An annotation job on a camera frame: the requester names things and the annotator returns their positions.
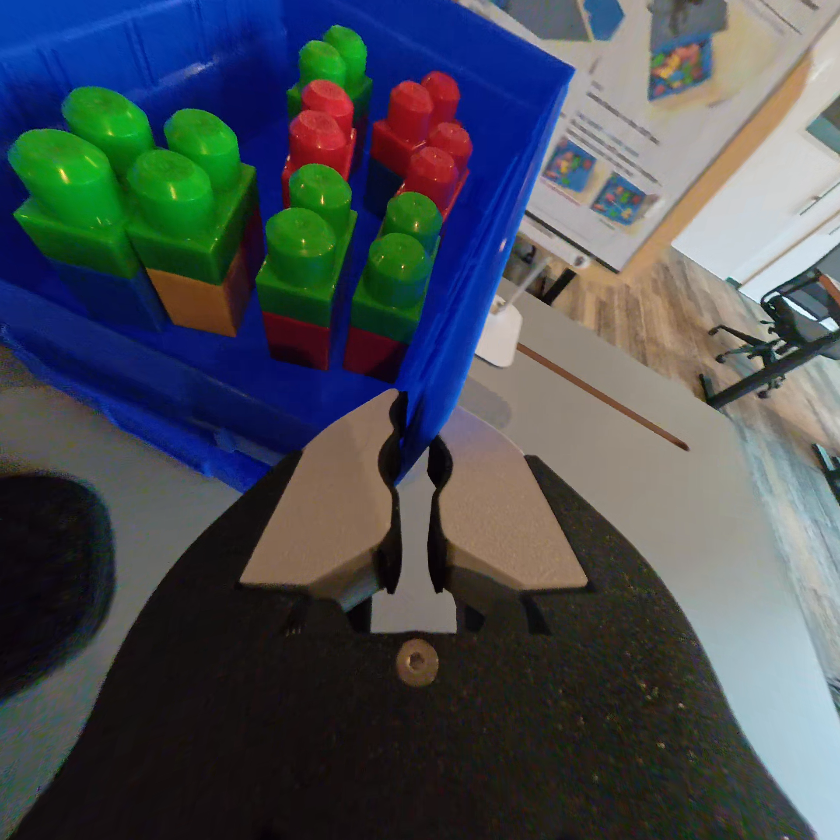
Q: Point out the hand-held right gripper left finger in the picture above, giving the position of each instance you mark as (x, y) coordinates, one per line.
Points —
(315, 525)

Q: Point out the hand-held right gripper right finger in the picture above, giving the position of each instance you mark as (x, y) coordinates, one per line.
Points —
(519, 525)

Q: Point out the blue bin with white label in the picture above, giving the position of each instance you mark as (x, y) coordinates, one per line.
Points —
(131, 381)

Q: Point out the black honeycomb rubber pad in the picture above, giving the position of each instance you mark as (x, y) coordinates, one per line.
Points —
(46, 578)

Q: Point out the black office chair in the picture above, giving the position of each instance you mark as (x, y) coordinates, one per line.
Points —
(788, 328)

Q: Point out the printed instruction sheet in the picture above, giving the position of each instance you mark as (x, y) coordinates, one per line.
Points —
(630, 118)

